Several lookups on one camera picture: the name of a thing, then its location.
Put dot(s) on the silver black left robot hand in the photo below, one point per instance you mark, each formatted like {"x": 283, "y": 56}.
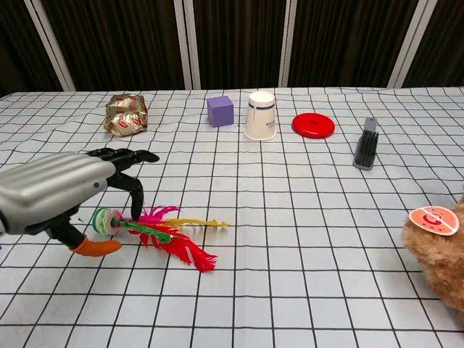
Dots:
{"x": 47, "y": 185}

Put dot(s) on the colourful feather shuttlecock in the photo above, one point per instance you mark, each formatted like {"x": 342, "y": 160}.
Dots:
{"x": 159, "y": 232}

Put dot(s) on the crumpled gold foil wrapper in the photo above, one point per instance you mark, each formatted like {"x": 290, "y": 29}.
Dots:
{"x": 127, "y": 114}

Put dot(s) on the purple foam cube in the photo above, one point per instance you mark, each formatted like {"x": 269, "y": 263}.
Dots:
{"x": 220, "y": 111}

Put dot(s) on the white grid tablecloth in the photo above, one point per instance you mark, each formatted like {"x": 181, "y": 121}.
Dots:
{"x": 253, "y": 235}

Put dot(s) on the white paper cup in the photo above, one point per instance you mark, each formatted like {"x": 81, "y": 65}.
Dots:
{"x": 260, "y": 116}

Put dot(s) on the dark folding screen partition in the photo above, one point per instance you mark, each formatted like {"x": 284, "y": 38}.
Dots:
{"x": 232, "y": 40}

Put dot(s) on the red plastic disc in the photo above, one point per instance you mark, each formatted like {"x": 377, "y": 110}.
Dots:
{"x": 313, "y": 125}

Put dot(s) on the grey cleaning brush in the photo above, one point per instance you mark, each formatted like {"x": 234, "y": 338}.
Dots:
{"x": 365, "y": 145}

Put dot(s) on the round orange paper tag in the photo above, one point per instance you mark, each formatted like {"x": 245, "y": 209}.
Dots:
{"x": 433, "y": 219}

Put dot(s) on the brown plush toy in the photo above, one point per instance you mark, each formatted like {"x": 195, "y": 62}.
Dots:
{"x": 440, "y": 261}

